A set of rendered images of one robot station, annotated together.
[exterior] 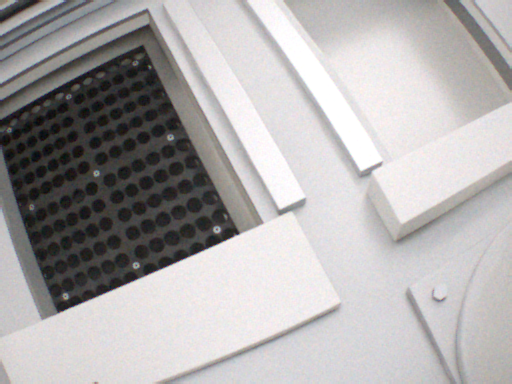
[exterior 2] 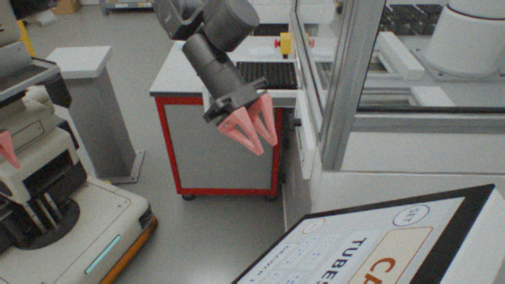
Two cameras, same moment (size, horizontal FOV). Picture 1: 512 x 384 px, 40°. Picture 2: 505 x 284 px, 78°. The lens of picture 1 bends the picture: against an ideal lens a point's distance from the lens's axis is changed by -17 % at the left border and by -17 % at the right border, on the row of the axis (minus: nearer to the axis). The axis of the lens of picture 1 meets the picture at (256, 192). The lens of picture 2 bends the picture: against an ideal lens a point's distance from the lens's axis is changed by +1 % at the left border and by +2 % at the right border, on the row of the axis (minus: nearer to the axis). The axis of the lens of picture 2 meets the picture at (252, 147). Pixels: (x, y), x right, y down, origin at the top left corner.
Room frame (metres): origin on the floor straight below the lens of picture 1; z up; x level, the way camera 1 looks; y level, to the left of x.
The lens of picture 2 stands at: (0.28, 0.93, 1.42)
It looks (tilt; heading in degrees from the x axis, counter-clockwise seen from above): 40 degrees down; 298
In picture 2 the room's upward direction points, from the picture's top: straight up
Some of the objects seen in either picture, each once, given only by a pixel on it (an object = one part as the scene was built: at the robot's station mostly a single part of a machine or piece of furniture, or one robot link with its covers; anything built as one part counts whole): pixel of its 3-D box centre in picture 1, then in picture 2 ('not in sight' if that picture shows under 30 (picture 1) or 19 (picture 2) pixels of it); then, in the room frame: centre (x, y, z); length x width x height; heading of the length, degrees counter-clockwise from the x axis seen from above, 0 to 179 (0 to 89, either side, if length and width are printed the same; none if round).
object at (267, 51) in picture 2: not in sight; (261, 52); (0.94, -0.43, 0.77); 0.13 x 0.09 x 0.02; 40
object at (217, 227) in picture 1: (102, 189); not in sight; (0.30, 0.14, 0.87); 0.22 x 0.18 x 0.06; 27
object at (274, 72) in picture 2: not in sight; (264, 80); (0.72, -0.01, 0.87); 0.22 x 0.18 x 0.06; 27
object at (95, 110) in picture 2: not in sight; (99, 120); (1.74, 0.05, 0.38); 0.30 x 0.30 x 0.76; 33
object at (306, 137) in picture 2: not in sight; (303, 131); (0.48, 0.23, 0.87); 0.29 x 0.02 x 0.11; 117
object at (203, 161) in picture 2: not in sight; (228, 121); (1.07, -0.29, 0.38); 0.62 x 0.58 x 0.76; 117
